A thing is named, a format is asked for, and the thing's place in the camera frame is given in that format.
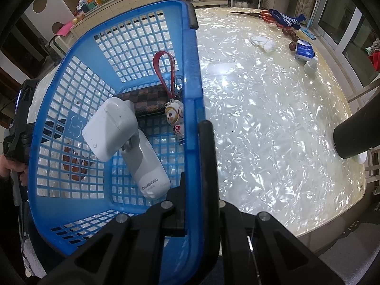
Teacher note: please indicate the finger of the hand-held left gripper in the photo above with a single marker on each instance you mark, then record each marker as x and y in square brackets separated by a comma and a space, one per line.
[50, 130]

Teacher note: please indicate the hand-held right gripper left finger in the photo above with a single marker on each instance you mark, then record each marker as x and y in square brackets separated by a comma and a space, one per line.
[176, 207]

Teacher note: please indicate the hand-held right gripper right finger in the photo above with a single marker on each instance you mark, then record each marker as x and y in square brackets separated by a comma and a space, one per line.
[207, 154]

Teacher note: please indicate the white charger adapter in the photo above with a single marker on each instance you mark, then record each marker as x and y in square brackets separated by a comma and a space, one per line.
[109, 127]

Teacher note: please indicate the brown checkered case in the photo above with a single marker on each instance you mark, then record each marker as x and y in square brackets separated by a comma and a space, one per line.
[148, 98]

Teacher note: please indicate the blue plastic basket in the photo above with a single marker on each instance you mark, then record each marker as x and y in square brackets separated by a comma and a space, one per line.
[193, 65]

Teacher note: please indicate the person's left hand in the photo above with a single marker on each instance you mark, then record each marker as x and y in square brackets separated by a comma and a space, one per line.
[7, 167]

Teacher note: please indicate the reddish brown object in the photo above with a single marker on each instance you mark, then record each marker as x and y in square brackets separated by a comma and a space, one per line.
[74, 163]

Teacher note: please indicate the pale green suitcase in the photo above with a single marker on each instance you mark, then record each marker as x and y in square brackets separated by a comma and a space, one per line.
[58, 46]

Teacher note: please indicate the pink paper sheet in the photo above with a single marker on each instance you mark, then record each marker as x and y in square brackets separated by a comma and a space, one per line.
[63, 29]

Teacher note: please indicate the white cabinet with round holes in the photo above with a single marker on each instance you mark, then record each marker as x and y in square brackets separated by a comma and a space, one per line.
[41, 12]

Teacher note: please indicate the white crumpled tissue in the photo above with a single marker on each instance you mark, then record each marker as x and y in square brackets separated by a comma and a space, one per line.
[264, 43]

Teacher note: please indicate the small white cup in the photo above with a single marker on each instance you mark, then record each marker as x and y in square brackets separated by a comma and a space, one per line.
[310, 65]

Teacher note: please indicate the dried red date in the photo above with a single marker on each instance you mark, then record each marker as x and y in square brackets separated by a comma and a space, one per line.
[296, 37]
[292, 46]
[286, 31]

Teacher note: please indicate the black cylinder bottle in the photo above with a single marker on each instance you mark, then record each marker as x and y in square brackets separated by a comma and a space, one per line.
[353, 136]

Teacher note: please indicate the blue knit glove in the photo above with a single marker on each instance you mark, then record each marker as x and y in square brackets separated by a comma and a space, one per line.
[285, 19]

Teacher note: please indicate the cream long cabinet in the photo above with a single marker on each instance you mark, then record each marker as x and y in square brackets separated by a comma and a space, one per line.
[142, 3]

